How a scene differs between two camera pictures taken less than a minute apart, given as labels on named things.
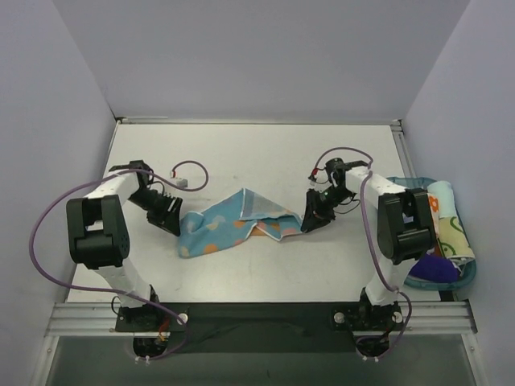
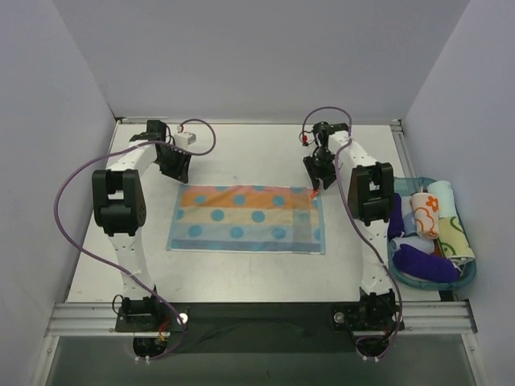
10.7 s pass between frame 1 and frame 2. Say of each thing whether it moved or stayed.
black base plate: stayed
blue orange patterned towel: moved
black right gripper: moved
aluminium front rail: stayed
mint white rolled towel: stayed
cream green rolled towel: stayed
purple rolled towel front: stayed
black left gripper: moved
